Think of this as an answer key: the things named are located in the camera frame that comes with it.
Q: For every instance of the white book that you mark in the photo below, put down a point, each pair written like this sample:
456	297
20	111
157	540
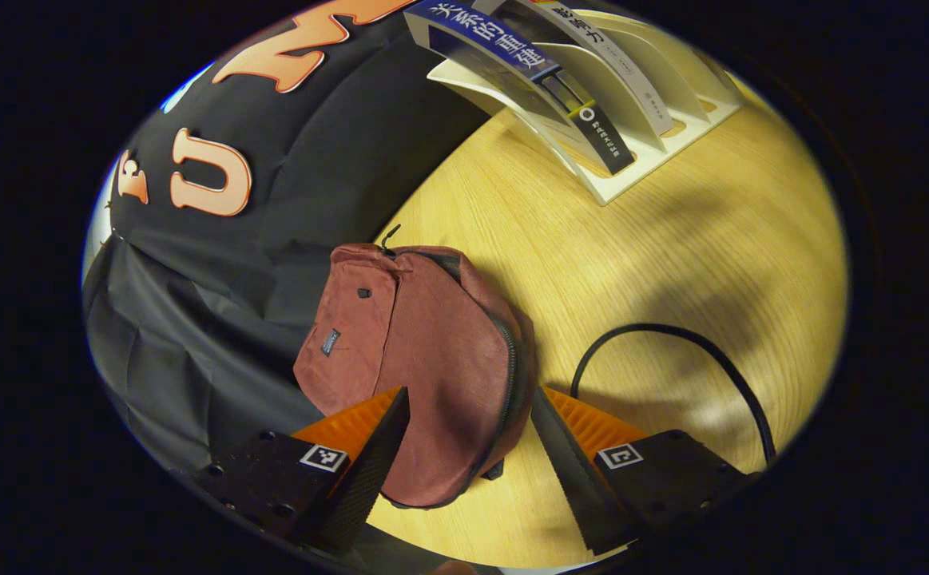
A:
632	83

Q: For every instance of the red schoolbag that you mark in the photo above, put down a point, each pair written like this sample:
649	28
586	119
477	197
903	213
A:
432	359

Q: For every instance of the blue book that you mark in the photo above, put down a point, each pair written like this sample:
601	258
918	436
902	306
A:
496	40

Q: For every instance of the white bookshelf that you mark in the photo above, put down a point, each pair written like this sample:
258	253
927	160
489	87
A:
696	80

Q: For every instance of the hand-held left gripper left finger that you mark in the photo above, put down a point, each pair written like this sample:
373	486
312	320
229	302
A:
372	467

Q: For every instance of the black backdrop cloth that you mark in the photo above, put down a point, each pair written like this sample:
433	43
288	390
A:
192	319

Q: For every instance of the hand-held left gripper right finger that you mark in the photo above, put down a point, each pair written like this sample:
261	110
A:
572	471

